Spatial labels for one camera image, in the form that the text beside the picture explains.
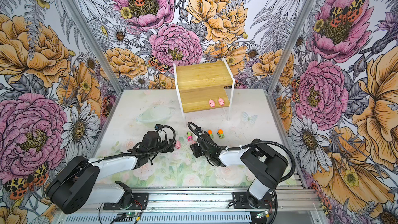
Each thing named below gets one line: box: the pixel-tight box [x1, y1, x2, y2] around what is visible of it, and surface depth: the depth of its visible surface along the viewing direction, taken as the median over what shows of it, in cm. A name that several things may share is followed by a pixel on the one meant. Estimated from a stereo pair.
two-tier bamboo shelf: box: [173, 58, 236, 128], surface depth 87 cm
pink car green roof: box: [186, 131, 194, 143], surface depth 96 cm
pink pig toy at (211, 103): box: [208, 99, 216, 108], surface depth 93 cm
